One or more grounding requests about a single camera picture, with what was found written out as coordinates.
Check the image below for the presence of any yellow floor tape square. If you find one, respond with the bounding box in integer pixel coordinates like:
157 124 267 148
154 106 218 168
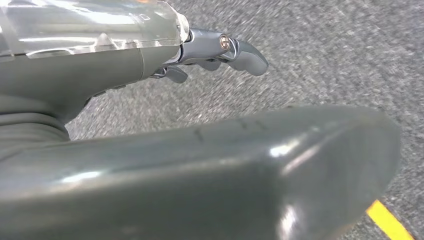
365 199 416 240

